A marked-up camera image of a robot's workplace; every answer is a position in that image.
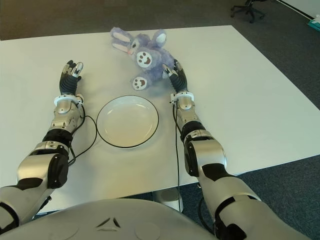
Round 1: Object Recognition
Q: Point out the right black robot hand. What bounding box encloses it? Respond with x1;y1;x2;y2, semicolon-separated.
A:
161;58;189;95

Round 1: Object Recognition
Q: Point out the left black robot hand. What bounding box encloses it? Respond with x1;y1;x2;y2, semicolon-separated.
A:
58;59;84;96

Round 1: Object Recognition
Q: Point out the purple plush bunny doll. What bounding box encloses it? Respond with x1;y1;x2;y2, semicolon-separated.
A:
110;26;176;91

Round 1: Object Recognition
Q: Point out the white plate with black rim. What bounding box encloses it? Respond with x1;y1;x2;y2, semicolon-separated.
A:
96;95;160;150

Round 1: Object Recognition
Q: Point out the black office chair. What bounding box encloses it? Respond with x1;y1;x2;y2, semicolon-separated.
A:
230;0;266;24

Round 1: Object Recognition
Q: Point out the silver robot torso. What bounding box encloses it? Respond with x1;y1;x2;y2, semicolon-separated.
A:
0;198;218;240

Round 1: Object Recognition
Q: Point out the teal box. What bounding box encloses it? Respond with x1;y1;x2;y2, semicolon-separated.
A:
306;14;320;30

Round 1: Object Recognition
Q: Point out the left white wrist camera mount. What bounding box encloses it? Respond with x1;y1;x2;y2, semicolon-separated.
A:
53;93;85;107

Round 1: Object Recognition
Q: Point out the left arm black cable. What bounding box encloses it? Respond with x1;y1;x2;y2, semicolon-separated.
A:
68;109;98;166

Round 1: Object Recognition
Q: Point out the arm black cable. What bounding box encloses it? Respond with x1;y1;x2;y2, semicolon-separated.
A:
68;109;98;166
171;101;182;212

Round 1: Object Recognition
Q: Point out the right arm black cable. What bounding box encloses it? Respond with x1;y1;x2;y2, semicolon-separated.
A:
171;101;182;212

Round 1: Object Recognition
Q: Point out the silver table pedestal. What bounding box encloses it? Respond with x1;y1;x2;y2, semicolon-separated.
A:
152;189;185;213

